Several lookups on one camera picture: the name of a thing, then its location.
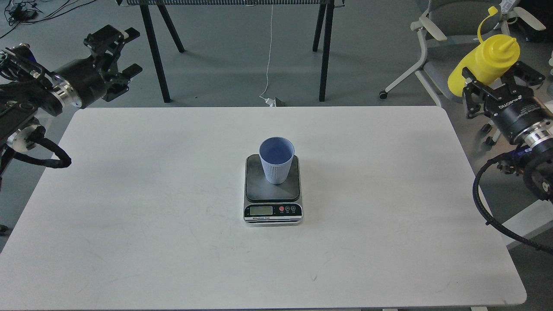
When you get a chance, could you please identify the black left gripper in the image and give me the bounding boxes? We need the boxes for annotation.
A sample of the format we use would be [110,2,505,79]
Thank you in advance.
[53,24,143,109]

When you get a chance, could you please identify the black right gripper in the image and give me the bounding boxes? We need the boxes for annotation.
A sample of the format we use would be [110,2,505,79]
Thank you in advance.
[461,61,552,145]

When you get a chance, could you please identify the yellow squeeze bottle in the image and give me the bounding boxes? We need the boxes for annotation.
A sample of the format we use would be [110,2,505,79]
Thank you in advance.
[448,6,520,97]

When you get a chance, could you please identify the blue plastic cup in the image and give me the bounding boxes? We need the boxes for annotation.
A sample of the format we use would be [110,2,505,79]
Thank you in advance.
[259,136,296,184]

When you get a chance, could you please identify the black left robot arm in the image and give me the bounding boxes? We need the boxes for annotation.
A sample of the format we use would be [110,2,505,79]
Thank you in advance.
[0,25,142,172]

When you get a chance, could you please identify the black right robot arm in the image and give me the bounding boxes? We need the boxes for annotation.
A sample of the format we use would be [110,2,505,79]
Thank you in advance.
[461,61,553,254]

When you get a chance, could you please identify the digital kitchen scale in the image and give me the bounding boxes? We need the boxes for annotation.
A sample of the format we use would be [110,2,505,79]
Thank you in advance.
[242,154,304,226]

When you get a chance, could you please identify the black legged background table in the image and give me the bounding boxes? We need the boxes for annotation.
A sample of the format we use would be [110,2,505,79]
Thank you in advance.
[116,0,346,104]

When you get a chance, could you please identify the grey office chair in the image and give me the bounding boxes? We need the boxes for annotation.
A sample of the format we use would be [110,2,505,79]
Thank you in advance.
[379,0,545,145]

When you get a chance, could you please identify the black floor cables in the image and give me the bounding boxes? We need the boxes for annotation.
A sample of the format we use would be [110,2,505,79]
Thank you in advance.
[0,0,98,40]

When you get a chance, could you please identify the white power cable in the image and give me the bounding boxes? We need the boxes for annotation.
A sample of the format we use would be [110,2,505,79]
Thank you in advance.
[260,4,286,107]

